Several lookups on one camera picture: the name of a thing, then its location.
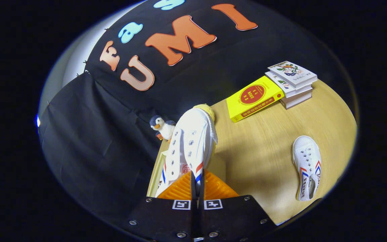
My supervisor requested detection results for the yellow round plush toy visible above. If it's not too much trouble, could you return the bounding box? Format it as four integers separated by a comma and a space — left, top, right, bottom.
193, 104, 215, 122

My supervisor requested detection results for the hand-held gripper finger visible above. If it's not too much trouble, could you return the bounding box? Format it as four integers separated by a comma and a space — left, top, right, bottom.
126, 171, 198, 242
199, 170, 278, 242

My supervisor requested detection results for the yellow book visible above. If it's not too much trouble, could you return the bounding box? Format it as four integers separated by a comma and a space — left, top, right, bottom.
226, 76, 285, 123

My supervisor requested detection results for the penguin plush toy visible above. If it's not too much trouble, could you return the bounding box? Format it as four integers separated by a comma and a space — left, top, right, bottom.
149, 115, 176, 141

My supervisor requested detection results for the beige fabric storage box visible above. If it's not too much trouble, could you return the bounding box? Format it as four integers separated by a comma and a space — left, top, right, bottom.
146, 148, 226, 198

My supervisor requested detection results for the white canvas shoe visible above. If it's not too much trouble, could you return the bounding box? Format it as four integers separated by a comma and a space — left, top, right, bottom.
292, 135, 322, 202
155, 108, 218, 198

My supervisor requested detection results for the white floral cover book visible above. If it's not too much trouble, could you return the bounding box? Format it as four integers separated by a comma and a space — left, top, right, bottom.
268, 61, 318, 88

